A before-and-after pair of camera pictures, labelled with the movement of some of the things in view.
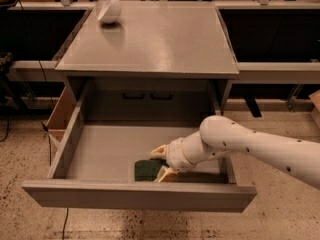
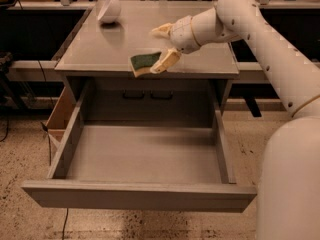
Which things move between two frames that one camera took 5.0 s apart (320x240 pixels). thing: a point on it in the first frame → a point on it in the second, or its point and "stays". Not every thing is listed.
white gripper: [175, 154] → [182, 34]
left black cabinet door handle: [133, 96] stays
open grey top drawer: [108, 165] stays
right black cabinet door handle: [161, 97] stays
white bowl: [111, 10] stays
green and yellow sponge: [147, 170] → [141, 64]
